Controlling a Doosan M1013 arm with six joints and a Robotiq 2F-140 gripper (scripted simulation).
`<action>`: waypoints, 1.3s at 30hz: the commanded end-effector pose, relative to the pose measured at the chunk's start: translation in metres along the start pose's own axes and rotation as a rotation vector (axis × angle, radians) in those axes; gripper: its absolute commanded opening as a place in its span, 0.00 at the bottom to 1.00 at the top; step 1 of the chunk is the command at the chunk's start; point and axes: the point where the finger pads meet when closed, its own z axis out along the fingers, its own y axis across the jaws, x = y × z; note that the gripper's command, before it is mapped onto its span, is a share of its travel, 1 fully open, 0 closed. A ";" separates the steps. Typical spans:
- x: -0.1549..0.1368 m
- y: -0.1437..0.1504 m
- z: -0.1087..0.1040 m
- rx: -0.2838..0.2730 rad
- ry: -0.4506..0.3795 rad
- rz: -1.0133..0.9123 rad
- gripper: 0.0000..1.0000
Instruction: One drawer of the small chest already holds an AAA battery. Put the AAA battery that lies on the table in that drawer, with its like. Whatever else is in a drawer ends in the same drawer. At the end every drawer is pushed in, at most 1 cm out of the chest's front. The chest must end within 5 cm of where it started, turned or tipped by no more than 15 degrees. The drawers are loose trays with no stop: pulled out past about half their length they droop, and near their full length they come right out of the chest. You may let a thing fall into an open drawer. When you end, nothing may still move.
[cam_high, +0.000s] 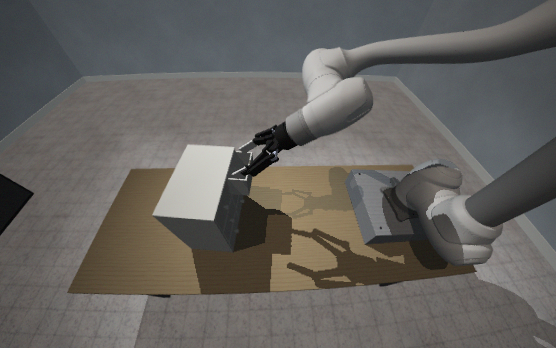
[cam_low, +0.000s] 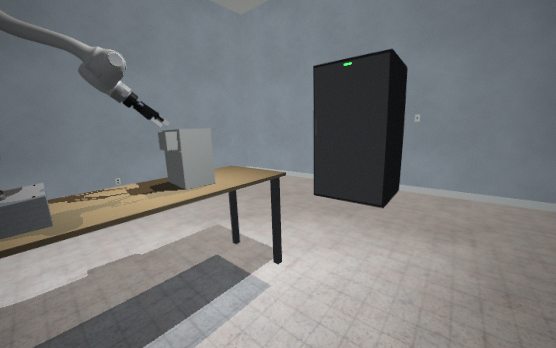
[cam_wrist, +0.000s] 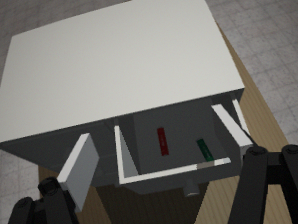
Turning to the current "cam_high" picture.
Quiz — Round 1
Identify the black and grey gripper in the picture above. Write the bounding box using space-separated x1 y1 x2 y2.
232 122 297 179

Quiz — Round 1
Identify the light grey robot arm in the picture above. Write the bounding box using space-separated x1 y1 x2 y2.
285 0 556 266

